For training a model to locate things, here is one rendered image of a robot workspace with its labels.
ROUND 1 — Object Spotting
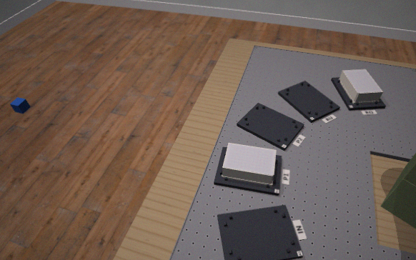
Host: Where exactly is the white label plate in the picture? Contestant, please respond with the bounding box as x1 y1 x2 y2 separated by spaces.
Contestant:
361 110 377 115
322 115 337 123
292 220 307 240
282 169 289 185
293 134 305 147

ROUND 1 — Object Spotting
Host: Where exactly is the white rectangular block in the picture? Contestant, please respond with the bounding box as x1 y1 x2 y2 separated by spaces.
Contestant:
222 143 276 186

